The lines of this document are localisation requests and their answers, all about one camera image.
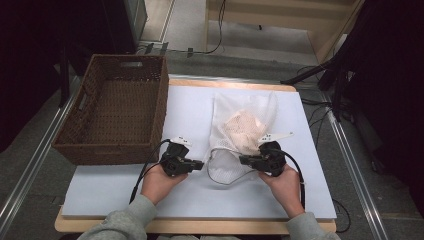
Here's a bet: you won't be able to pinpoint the light wooden table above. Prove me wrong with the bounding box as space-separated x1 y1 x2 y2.
54 78 338 235

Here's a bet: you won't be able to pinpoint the dark cabinet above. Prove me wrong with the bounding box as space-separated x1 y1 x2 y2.
99 0 149 56

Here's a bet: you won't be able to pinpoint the light wooden platform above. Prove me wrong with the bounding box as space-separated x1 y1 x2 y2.
204 0 366 64

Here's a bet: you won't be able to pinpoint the metal floor rail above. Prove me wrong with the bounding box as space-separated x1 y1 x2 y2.
324 108 389 240
0 76 83 231

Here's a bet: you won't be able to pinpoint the person's right hand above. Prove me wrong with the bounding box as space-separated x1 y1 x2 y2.
259 163 306 219

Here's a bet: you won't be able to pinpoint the dark curtain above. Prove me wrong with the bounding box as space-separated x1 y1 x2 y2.
0 0 111 153
333 0 424 218

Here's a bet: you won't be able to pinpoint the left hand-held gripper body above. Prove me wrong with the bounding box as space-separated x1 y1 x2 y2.
159 135 194 178

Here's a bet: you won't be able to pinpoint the cream cloth garment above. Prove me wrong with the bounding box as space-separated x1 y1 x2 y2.
222 109 268 156

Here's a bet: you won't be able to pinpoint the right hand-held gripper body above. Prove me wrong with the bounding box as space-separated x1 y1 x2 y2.
256 131 295 178

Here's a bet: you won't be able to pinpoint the thin black floor cable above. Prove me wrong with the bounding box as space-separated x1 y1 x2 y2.
166 0 228 56

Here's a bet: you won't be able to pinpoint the black floor cables bundle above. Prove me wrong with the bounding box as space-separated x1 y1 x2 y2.
296 64 334 138

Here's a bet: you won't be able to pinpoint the black looped cable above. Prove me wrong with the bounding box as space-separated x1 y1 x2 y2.
334 199 352 233

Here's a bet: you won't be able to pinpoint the metal strip behind table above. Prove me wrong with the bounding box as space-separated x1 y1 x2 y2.
168 73 294 87

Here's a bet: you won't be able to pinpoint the black stand legs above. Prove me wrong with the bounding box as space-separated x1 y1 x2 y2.
279 49 354 123

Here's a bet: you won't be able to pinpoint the left hand-held gripper black cable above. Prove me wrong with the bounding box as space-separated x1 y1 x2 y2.
128 138 172 205

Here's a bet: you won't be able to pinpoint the hand-held gripper black cable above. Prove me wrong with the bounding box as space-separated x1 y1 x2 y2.
128 138 172 205
279 148 307 210

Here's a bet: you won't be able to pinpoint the brown wicker basket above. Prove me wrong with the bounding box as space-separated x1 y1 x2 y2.
51 53 170 166

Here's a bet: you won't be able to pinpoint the pale blue table mat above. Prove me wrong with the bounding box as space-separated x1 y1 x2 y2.
61 85 338 220

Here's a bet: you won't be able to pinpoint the right hand-held gripper black cable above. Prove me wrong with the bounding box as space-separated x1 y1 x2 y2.
279 148 307 210

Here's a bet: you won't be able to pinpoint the white mesh laundry bag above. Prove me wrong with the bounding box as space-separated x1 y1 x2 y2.
205 90 279 186

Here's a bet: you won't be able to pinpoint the person's left hand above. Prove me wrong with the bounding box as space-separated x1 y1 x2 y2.
140 163 189 206

